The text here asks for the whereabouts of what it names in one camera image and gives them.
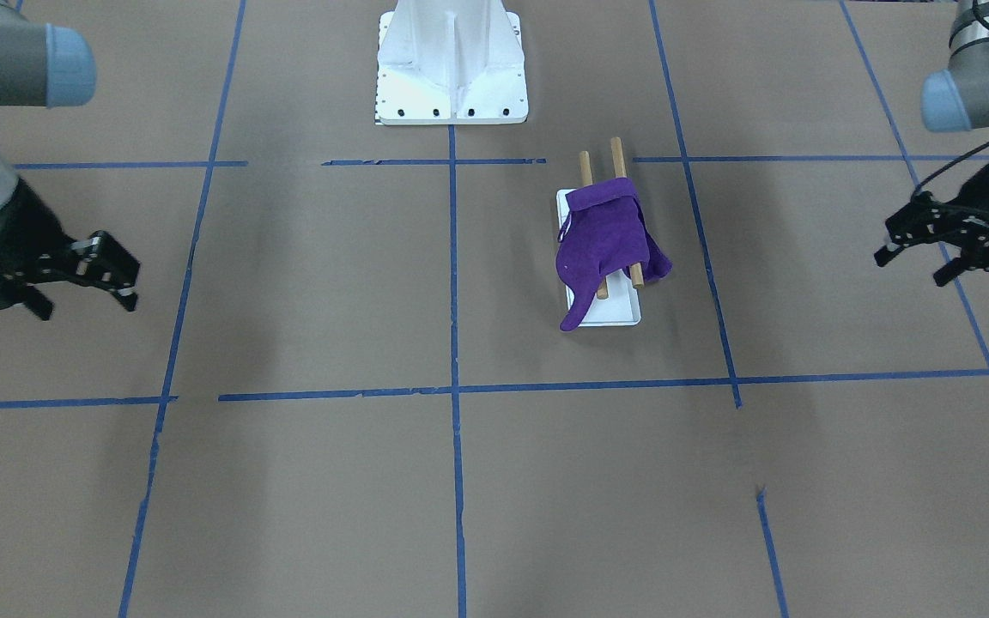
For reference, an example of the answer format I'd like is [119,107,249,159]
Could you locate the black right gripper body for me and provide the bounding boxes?
[0,180,89,317]

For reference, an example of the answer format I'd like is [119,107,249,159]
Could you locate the purple towel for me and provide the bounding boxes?
[555,177,674,332]

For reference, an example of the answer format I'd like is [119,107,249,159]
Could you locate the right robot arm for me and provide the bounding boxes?
[0,1,140,320]

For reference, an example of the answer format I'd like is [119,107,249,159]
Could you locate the white towel rack base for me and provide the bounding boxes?
[556,189,642,328]

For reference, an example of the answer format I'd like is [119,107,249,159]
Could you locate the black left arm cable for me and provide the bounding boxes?
[911,120,989,203]

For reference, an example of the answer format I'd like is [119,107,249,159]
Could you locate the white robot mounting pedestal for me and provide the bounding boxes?
[374,1,530,126]

